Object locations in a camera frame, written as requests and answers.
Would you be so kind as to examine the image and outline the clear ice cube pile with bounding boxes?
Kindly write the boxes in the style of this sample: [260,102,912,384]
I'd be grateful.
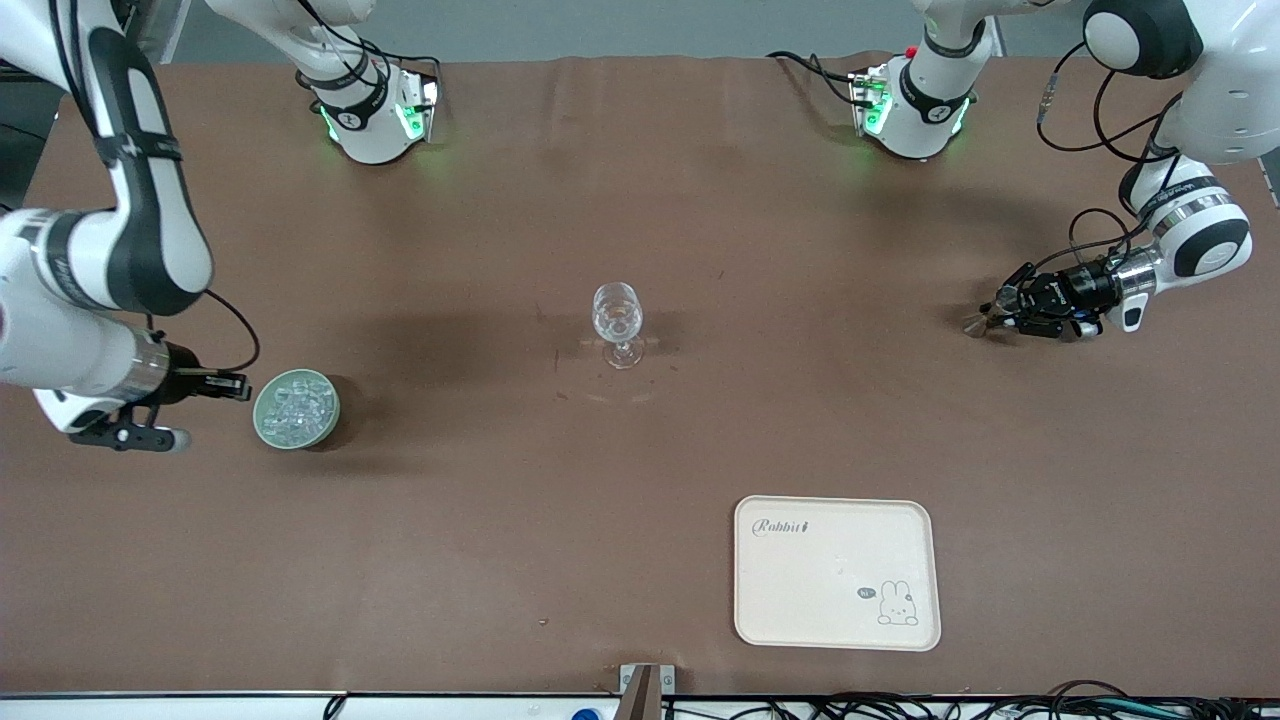
[263,375,334,444]

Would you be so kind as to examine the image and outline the brown table cover sheet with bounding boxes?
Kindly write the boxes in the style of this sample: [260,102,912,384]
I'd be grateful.
[0,55,1280,698]

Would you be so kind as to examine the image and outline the green round bowl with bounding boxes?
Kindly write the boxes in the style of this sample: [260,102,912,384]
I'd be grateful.
[252,369,342,452]

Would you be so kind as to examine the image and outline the black base power cable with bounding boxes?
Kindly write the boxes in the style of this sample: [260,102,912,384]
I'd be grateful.
[385,48,443,101]
[766,50,863,109]

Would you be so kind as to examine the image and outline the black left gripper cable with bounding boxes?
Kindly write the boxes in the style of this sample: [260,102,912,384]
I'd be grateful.
[1035,45,1186,276]

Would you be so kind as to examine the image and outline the black cable bundle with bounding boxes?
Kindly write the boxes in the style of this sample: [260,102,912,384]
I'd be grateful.
[660,680,1280,720]

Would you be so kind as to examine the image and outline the white table edge rail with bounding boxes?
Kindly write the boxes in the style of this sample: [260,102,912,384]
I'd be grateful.
[0,692,1280,720]

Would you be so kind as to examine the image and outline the cream rabbit print tray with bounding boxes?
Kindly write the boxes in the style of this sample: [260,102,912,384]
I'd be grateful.
[733,495,942,652]

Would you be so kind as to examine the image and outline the metal camera post bracket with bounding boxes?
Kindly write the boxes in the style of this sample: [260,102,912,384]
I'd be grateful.
[618,664,675,720]

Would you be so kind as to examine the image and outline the clear wine glass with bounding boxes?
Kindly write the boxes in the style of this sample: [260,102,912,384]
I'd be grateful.
[592,282,646,370]

